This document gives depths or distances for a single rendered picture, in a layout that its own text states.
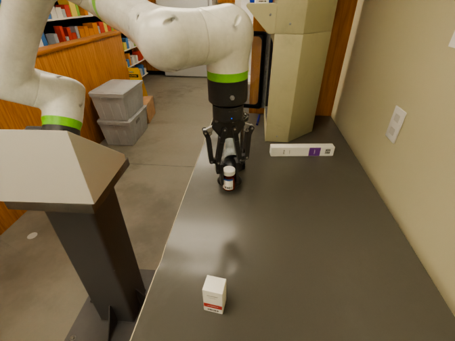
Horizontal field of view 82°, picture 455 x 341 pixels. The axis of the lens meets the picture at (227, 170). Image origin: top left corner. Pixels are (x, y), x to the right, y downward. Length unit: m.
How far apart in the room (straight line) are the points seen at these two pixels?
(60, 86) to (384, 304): 1.16
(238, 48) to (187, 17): 0.11
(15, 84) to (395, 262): 1.23
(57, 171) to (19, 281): 1.39
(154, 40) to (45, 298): 1.81
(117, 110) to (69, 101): 2.19
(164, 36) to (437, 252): 0.83
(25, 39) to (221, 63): 0.60
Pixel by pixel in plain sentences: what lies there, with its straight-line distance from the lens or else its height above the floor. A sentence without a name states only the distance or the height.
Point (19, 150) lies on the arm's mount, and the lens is 1.00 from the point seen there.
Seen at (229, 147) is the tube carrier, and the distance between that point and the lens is 1.00.
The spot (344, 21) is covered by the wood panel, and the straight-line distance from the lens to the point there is 1.59.
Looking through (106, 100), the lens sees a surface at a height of 0.58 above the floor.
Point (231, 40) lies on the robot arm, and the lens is 0.55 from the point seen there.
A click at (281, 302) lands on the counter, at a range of 0.69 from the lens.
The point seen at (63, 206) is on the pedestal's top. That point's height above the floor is 0.93.
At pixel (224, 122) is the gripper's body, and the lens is 0.62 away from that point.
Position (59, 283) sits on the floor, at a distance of 2.12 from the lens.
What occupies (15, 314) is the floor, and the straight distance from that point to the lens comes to 2.11.
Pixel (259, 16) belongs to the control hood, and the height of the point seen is 1.47.
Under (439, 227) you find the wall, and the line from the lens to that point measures 0.89.
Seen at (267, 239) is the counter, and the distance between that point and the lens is 0.80.
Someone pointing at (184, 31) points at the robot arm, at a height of 1.48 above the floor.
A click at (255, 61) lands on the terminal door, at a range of 1.50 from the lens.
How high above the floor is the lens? 1.53
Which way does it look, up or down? 34 degrees down
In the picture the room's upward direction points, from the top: straight up
